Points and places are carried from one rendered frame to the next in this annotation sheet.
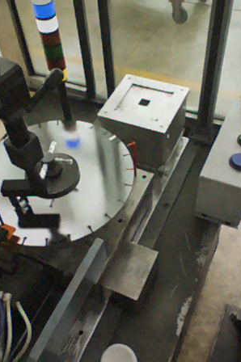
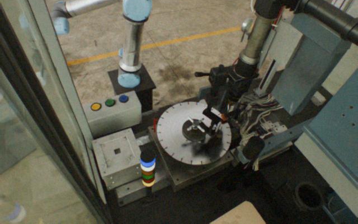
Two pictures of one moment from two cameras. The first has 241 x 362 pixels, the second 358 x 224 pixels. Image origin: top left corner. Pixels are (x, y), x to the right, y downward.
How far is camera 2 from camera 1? 1.15 m
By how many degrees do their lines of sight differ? 77
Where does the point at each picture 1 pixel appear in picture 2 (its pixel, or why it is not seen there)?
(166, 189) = (140, 137)
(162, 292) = not seen: hidden behind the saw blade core
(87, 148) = (172, 131)
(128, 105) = (125, 155)
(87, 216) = (194, 107)
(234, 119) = (100, 113)
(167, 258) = not seen: hidden behind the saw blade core
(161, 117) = (122, 135)
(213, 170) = (135, 102)
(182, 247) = (158, 116)
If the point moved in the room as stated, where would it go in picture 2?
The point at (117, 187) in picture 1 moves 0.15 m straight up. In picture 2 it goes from (177, 109) to (179, 86)
